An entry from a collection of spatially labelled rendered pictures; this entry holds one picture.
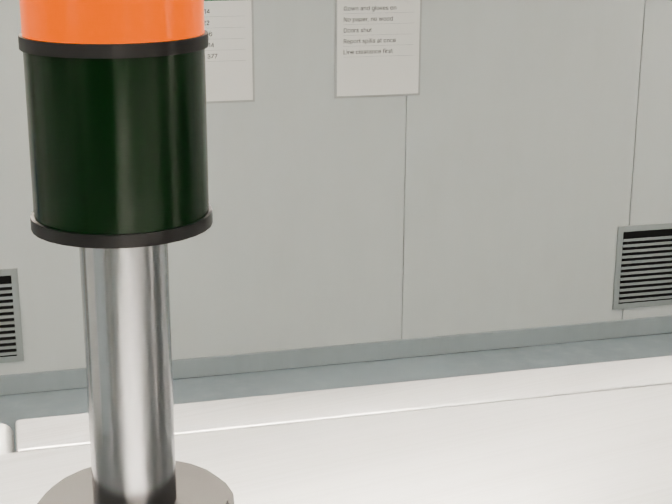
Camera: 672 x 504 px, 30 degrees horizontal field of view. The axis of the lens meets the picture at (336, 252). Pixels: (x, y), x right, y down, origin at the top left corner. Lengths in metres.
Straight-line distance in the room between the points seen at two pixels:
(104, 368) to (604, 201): 6.21
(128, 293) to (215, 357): 5.76
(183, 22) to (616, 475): 0.21
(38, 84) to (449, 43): 5.73
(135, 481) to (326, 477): 0.08
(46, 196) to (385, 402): 0.19
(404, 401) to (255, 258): 5.52
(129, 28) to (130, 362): 0.10
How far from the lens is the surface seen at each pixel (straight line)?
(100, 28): 0.33
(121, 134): 0.33
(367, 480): 0.43
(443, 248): 6.25
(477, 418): 0.48
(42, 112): 0.34
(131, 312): 0.36
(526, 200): 6.35
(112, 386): 0.36
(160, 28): 0.33
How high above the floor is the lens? 2.29
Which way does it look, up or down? 16 degrees down
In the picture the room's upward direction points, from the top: straight up
